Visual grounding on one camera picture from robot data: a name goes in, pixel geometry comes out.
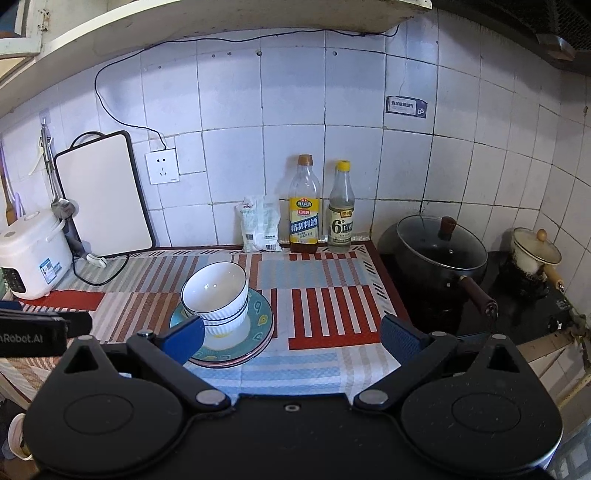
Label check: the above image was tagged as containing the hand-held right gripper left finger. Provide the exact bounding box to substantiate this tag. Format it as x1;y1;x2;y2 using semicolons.
60;316;234;413

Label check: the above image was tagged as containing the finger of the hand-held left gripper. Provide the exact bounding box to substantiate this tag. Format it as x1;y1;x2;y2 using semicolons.
0;310;92;342

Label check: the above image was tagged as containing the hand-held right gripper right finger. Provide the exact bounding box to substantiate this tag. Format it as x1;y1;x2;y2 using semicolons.
353;315;532;411

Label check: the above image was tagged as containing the white ribbed bowl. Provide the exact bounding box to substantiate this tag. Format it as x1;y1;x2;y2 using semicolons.
201;320;247;340
180;261;249;320
182;305;249;328

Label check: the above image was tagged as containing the blue egg print plate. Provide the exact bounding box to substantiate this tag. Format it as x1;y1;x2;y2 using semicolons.
170;288;274;363

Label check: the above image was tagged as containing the black wok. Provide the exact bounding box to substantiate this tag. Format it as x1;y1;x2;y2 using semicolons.
379;219;499;324

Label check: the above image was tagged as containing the white rice cooker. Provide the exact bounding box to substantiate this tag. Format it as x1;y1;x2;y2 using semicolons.
0;209;74;301

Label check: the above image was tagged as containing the glass wok lid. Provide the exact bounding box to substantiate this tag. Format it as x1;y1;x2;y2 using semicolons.
397;215;489;273

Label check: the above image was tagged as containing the striped table mat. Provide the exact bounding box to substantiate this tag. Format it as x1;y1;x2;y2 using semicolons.
0;240;411;398

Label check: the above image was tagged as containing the metal ladle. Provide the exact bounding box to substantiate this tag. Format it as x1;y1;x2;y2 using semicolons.
39;117;77;220

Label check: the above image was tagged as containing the yellow cap vinegar bottle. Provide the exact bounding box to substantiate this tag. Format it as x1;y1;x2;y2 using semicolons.
328;161;355;254

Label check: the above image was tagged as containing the white cutting board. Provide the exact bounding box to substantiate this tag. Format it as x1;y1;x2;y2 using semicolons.
54;130;156;259

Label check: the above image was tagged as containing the white plastic packet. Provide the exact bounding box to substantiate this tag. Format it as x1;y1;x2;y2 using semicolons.
235;196;283;253

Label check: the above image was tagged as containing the black gas stove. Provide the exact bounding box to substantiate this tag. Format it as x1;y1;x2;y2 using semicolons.
379;249;578;344

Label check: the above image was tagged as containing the brown cap cooking wine bottle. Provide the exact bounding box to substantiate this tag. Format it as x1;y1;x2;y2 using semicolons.
289;154;322;254

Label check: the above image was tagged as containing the cream enamel pot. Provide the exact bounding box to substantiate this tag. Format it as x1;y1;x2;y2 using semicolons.
510;227;565;289

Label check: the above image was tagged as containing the dark range hood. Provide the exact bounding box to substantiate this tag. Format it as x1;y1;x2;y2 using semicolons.
429;0;591;70

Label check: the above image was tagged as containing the black appliance cord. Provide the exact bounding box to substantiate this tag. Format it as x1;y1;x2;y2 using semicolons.
71;249;131;288

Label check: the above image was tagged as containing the white wall socket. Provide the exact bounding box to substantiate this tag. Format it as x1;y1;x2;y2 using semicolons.
145;148;180;185

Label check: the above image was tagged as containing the wall sticker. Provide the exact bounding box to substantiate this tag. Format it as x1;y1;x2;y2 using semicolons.
385;96;429;120

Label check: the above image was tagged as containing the black wall cable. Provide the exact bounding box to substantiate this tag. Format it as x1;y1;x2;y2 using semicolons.
95;23;402;152

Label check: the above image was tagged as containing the white wall shelf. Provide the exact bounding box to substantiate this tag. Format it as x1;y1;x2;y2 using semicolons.
0;0;435;121

